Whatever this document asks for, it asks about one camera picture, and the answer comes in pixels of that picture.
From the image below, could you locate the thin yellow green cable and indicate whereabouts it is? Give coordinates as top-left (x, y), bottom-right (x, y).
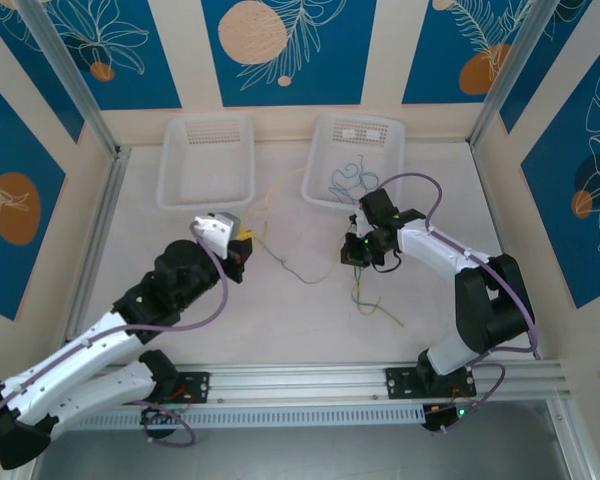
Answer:
top-left (240, 167), bottom-right (309, 236)
top-left (257, 221), bottom-right (344, 284)
top-left (350, 267), bottom-right (404, 328)

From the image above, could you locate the thin blue cable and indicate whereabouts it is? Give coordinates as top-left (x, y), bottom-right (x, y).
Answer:
top-left (327, 154), bottom-right (381, 204)

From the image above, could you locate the white plastic basket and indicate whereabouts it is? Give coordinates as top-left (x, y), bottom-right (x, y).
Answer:
top-left (155, 112), bottom-right (257, 211)
top-left (300, 112), bottom-right (407, 214)

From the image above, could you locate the black controller board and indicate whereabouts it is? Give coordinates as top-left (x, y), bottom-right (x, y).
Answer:
top-left (139, 405), bottom-right (184, 430)
top-left (422, 403), bottom-right (474, 434)

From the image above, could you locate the grey metal sheet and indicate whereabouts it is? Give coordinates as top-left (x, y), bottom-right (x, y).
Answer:
top-left (29, 427), bottom-right (574, 480)

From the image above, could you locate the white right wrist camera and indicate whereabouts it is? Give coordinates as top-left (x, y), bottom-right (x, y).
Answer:
top-left (348, 208), bottom-right (377, 240)

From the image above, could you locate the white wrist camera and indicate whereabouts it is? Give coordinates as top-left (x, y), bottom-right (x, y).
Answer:
top-left (189, 212), bottom-right (242, 260)
top-left (348, 208), bottom-right (377, 240)

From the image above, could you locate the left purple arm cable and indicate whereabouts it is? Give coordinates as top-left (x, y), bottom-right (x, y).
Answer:
top-left (0, 224), bottom-right (230, 447)

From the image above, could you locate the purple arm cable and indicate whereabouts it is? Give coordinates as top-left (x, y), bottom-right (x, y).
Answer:
top-left (377, 172), bottom-right (541, 434)
top-left (0, 224), bottom-right (230, 447)

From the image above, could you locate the thin black gripper wire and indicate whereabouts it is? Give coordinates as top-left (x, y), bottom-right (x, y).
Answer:
top-left (371, 251), bottom-right (402, 275)

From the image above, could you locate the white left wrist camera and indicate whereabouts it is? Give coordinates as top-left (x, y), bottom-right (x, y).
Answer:
top-left (189, 212), bottom-right (242, 260)

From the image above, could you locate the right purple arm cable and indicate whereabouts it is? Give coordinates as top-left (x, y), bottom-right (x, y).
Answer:
top-left (377, 172), bottom-right (541, 434)

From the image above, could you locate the aluminium side rail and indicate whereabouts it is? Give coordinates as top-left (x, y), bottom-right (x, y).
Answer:
top-left (64, 145), bottom-right (133, 341)
top-left (469, 142), bottom-right (541, 361)

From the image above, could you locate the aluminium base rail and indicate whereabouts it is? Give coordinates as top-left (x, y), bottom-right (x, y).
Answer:
top-left (99, 358), bottom-right (577, 414)

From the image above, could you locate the white slotted cable duct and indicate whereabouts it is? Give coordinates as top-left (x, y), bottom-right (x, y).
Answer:
top-left (72, 405), bottom-right (427, 432)

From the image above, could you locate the aluminium frame post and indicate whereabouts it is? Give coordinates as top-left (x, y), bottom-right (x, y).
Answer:
top-left (14, 0), bottom-right (120, 157)
top-left (468, 0), bottom-right (551, 147)

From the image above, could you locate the aluminium frame bar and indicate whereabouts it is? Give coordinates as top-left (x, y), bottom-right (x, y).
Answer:
top-left (548, 399), bottom-right (599, 480)

